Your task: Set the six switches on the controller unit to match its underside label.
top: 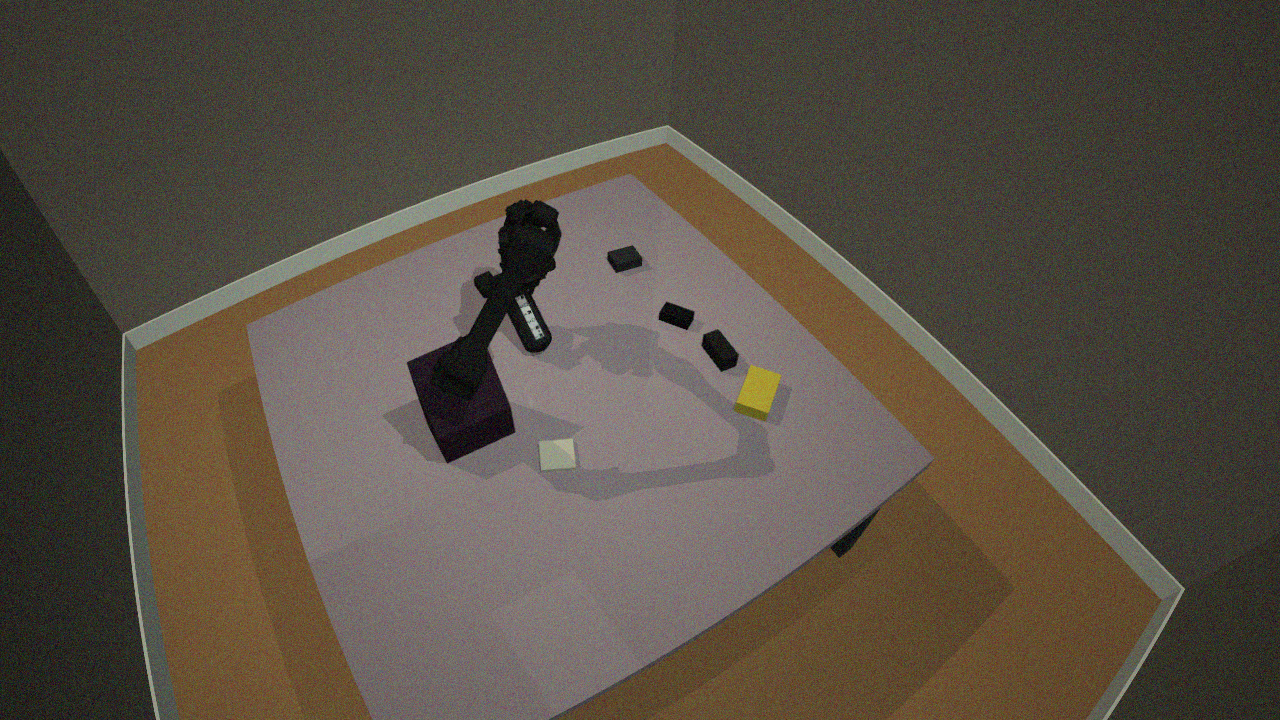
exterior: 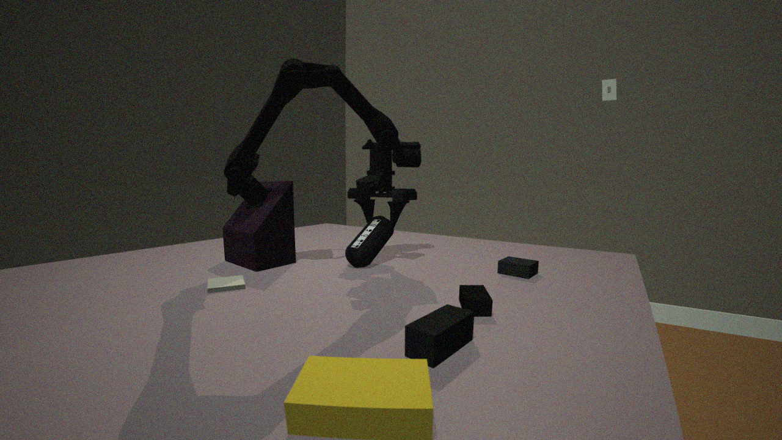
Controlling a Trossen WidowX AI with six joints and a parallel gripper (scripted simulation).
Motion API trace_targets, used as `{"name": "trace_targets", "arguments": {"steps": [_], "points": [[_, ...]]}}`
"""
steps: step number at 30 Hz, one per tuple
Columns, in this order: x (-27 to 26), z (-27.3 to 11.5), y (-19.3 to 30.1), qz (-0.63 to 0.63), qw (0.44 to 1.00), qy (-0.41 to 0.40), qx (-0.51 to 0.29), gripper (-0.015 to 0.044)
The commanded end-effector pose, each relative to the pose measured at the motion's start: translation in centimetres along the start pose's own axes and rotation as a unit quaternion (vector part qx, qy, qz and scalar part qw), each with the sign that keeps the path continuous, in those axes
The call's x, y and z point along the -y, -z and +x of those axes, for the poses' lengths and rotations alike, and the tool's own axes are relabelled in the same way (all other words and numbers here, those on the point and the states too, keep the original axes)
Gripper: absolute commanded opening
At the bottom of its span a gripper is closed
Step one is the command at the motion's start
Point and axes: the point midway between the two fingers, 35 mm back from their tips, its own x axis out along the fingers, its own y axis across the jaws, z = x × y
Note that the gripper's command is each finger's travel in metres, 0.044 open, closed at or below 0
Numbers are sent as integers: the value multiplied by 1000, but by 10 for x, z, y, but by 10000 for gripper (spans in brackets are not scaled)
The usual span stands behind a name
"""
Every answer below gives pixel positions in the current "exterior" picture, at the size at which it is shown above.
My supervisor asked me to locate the yellow rectangular block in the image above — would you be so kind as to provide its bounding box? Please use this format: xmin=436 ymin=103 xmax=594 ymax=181
xmin=284 ymin=356 xmax=433 ymax=440

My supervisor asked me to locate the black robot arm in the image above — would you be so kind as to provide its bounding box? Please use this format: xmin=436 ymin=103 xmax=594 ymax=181
xmin=224 ymin=58 xmax=422 ymax=209

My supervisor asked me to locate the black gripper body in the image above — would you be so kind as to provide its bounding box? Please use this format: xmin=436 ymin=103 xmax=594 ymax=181
xmin=347 ymin=167 xmax=417 ymax=202

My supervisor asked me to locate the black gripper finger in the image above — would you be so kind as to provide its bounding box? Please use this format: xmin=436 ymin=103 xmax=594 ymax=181
xmin=388 ymin=201 xmax=409 ymax=229
xmin=354 ymin=199 xmax=375 ymax=223

